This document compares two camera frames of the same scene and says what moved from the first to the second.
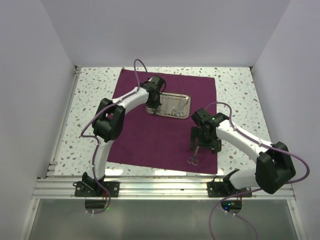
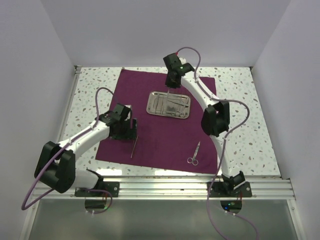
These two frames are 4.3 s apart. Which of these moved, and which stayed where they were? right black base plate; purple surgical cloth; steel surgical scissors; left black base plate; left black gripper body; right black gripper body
Moved: left black gripper body; right black gripper body
Stayed: left black base plate; steel surgical scissors; right black base plate; purple surgical cloth
